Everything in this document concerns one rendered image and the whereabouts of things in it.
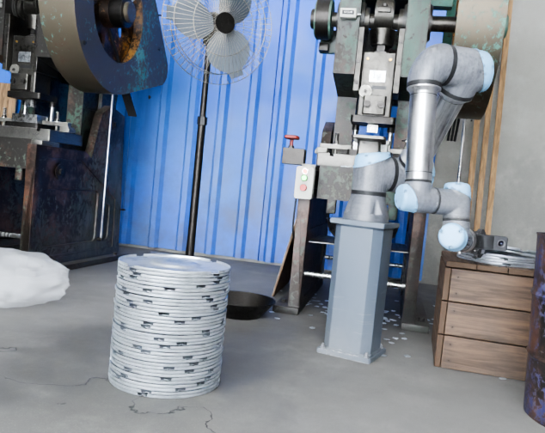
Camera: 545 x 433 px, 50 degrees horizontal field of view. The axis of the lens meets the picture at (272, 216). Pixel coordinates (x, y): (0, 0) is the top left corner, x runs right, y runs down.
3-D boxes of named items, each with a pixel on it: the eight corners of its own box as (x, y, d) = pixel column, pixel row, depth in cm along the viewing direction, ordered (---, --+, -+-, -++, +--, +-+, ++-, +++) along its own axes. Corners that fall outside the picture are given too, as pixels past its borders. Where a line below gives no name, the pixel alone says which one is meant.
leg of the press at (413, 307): (428, 334, 238) (454, 111, 233) (400, 330, 240) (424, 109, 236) (419, 296, 328) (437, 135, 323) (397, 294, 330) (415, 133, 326)
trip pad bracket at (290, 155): (301, 192, 253) (305, 146, 252) (278, 189, 255) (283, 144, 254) (303, 192, 259) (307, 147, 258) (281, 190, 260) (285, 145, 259)
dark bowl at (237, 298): (266, 327, 221) (267, 309, 221) (190, 316, 227) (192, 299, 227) (280, 312, 251) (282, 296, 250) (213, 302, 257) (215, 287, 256)
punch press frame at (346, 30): (405, 289, 246) (441, -37, 239) (303, 276, 254) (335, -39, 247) (401, 267, 324) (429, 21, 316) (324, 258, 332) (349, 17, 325)
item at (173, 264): (252, 271, 157) (253, 268, 157) (171, 277, 134) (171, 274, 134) (178, 254, 174) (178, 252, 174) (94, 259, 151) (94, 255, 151)
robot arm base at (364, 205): (381, 223, 187) (383, 192, 186) (336, 217, 194) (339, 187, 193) (394, 222, 200) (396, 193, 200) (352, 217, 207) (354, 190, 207)
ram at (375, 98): (389, 115, 257) (397, 47, 255) (355, 112, 260) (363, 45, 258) (390, 120, 274) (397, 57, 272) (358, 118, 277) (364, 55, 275)
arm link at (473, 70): (376, 174, 206) (444, 35, 168) (415, 179, 210) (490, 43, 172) (384, 198, 198) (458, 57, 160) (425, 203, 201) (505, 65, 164)
